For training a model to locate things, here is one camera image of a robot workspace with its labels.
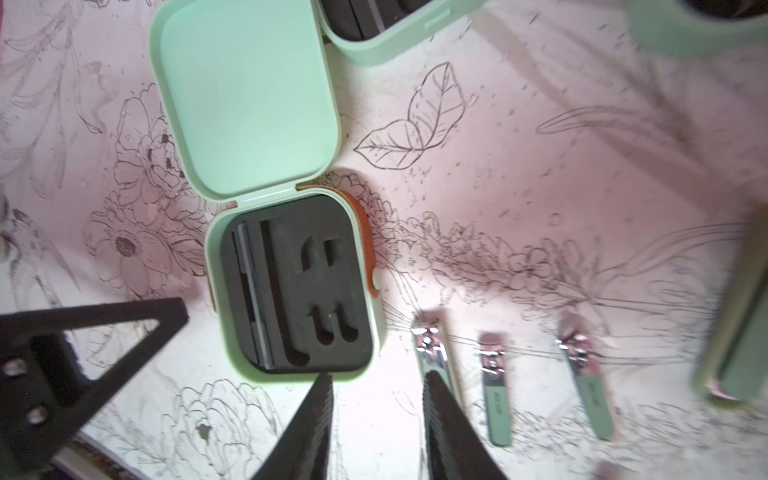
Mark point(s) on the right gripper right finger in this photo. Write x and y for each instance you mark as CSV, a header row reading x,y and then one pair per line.
x,y
453,449

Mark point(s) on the small silver nail clipper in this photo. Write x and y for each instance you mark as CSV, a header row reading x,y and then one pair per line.
x,y
491,354

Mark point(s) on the green nail clipper case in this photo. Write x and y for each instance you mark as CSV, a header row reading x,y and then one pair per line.
x,y
247,92

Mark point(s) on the back left green case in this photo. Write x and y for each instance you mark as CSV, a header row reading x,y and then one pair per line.
x,y
370,33

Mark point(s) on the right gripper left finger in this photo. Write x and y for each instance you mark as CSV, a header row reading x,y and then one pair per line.
x,y
303,450

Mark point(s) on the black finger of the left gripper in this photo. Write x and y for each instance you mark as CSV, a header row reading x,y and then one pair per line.
x,y
45,396

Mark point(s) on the large green nail clipper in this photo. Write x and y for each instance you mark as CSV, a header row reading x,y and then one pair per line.
x,y
433,352
732,369

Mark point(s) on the slanted small nail clipper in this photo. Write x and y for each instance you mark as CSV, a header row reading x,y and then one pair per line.
x,y
582,361

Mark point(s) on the back right green case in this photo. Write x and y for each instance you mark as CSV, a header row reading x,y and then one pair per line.
x,y
688,29

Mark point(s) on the nail file in case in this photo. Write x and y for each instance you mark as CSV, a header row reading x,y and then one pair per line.
x,y
257,324

